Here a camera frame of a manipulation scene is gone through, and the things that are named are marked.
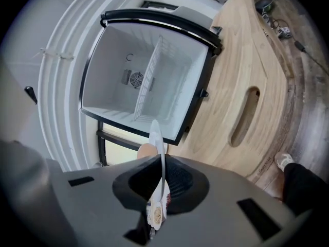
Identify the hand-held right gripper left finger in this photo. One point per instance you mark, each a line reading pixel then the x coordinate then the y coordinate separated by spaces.
pixel 97 210

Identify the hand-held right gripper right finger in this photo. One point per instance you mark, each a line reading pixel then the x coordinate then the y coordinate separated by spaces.
pixel 218 215

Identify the white plate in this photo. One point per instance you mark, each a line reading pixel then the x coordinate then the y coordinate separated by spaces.
pixel 164 189
pixel 157 135
pixel 164 222

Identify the beige oat food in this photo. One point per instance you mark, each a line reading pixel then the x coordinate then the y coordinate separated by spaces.
pixel 157 213

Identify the black mini fridge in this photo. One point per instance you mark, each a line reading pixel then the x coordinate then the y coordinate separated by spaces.
pixel 115 60

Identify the black-framed window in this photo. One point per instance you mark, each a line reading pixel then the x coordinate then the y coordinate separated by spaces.
pixel 120 148
pixel 159 5

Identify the person's right shoe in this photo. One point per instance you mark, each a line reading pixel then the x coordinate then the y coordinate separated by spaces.
pixel 284 159

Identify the person's black clothing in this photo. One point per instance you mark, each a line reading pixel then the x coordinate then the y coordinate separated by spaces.
pixel 303 186

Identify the black wall bracket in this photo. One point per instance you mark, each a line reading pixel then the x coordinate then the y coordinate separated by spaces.
pixel 31 94

